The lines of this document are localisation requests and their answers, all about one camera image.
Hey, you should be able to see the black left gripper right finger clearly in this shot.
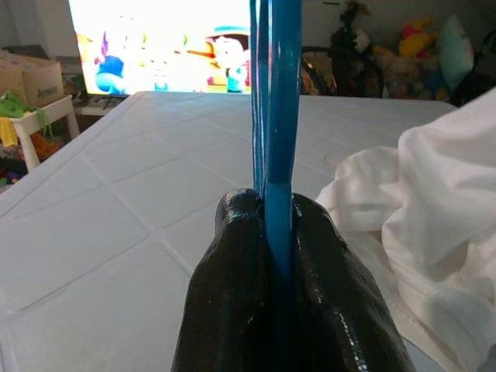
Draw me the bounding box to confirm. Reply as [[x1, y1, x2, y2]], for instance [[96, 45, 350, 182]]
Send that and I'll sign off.
[[289, 192, 419, 372]]

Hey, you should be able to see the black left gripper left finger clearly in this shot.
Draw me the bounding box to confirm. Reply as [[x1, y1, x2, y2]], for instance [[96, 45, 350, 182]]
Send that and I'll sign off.
[[171, 188, 277, 372]]

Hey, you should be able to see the white t-shirt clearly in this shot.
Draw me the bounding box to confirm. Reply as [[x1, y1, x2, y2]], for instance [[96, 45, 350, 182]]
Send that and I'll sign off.
[[315, 87, 496, 372]]

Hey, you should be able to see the blue plastic hanger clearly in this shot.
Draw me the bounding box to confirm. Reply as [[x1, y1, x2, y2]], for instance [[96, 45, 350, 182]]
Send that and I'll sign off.
[[249, 0, 303, 295]]

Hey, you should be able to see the large white folding table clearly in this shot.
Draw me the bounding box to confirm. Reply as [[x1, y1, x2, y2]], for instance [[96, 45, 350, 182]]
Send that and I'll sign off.
[[0, 90, 466, 372]]

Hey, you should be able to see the small white wooden stool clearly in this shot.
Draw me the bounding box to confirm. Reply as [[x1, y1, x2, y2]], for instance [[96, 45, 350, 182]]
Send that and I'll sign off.
[[8, 94, 81, 172]]

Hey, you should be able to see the flat screen television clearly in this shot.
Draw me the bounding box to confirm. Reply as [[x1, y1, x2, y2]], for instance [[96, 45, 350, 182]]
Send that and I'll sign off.
[[67, 0, 253, 96]]

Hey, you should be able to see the yellow plush bear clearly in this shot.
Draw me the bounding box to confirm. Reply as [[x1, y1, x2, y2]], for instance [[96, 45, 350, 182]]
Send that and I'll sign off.
[[398, 15, 441, 60]]

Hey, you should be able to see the pale teal pillow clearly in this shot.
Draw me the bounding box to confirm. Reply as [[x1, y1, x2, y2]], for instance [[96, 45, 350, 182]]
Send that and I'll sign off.
[[436, 14, 476, 93]]

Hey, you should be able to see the brown cardboard box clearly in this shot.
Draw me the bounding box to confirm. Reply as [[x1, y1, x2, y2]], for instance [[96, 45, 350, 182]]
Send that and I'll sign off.
[[0, 48, 66, 109]]

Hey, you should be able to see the green cloth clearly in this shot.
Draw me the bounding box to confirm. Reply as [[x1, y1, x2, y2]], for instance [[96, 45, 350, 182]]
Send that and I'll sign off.
[[0, 90, 53, 137]]

